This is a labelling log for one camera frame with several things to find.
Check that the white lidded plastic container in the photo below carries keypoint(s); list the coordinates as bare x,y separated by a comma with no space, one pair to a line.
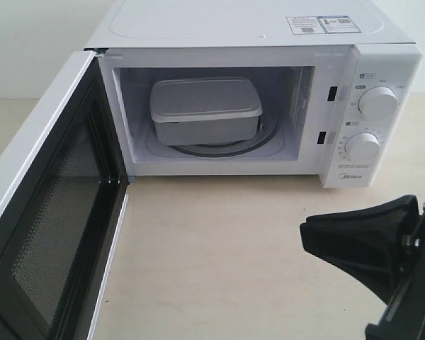
204,111

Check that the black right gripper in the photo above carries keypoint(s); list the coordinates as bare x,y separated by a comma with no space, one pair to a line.
376,246

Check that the white control knob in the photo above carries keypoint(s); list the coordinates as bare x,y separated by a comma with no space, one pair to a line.
377,103
362,147

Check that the white microwave door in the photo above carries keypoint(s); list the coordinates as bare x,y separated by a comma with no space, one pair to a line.
63,196

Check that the blue white label sticker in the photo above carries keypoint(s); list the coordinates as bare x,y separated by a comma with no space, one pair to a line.
318,25

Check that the white microwave oven body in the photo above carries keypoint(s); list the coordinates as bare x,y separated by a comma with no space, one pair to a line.
311,82

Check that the glass microwave turntable plate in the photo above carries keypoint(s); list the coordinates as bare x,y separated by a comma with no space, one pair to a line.
265,143

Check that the lower white control knob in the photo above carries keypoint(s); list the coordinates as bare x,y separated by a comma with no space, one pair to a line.
362,147

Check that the upper white control knob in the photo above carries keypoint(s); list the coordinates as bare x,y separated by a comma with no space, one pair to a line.
377,103

